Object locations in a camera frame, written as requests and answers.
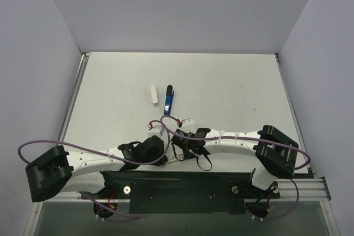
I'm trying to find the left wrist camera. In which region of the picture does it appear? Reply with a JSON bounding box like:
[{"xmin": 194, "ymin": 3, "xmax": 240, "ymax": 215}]
[{"xmin": 148, "ymin": 125, "xmax": 165, "ymax": 138}]

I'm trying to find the aluminium frame rail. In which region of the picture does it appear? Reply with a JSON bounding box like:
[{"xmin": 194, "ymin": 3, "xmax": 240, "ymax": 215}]
[{"xmin": 25, "ymin": 52, "xmax": 333, "ymax": 235}]

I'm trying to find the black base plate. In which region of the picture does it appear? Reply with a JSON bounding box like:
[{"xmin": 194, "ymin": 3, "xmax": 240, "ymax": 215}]
[{"xmin": 88, "ymin": 171, "xmax": 280, "ymax": 214}]

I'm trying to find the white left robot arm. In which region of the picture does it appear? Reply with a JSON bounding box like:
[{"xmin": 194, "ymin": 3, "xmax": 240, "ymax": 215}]
[{"xmin": 25, "ymin": 135, "xmax": 168, "ymax": 202}]

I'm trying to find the staple box tray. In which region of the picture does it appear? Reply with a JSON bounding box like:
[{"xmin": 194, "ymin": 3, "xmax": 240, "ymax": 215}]
[{"xmin": 167, "ymin": 154, "xmax": 185, "ymax": 163}]

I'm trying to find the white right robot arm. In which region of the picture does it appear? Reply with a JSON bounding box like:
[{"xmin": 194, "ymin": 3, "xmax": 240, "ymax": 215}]
[{"xmin": 171, "ymin": 125, "xmax": 299, "ymax": 197}]

